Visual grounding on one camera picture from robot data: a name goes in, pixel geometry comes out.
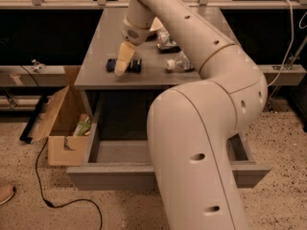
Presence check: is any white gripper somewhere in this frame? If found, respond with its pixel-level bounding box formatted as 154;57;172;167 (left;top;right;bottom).
114;16;152;76

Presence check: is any dark blue rxbar wrapper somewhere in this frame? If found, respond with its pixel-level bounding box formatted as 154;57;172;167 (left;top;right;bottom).
106;58;142;73

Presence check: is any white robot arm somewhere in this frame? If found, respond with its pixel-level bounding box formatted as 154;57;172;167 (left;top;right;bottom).
115;0;268;230

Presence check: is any grey drawer cabinet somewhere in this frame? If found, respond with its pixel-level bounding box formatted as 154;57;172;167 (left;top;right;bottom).
74;7;238;139

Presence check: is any open grey top drawer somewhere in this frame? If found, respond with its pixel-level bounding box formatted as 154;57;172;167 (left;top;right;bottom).
66;90;272;191

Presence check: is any crushed green white can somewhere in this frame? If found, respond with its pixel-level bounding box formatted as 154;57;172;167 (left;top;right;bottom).
157;27;177;50

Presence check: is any white paper bowl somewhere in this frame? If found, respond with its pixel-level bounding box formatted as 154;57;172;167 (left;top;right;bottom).
149;17;163;36

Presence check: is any clear plastic water bottle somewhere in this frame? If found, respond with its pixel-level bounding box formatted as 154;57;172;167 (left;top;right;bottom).
167;51;194;72

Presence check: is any green packet in box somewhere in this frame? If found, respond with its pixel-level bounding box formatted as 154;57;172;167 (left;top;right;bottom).
73;122;91;136

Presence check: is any small clear plastic object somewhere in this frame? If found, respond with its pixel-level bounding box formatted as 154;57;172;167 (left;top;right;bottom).
32;59;46;73

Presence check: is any open cardboard box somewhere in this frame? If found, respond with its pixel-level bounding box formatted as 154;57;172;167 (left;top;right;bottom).
32;66;94;168

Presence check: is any black table leg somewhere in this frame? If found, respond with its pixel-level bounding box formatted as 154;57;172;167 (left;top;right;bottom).
19;95;48;144

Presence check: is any shoe tip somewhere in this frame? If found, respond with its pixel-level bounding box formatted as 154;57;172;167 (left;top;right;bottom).
0;185;15;205

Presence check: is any black floor cable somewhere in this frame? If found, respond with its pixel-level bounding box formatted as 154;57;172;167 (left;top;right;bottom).
35;138;104;230

